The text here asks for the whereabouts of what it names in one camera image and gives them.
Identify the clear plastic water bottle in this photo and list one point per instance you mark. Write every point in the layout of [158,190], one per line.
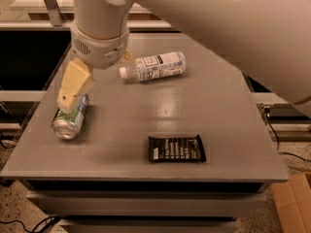
[148,68]

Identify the cardboard box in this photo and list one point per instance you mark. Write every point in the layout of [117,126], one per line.
[293,203]

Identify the metal shelf frame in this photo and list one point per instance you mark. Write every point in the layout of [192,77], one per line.
[37,15]

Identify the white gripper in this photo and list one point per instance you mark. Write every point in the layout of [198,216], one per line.
[98,51]

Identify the black snack bar wrapper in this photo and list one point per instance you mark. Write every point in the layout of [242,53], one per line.
[176,149]

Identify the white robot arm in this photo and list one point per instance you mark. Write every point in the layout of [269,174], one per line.
[268,40]

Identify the green soda can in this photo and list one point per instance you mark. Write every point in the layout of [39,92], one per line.
[68,126]

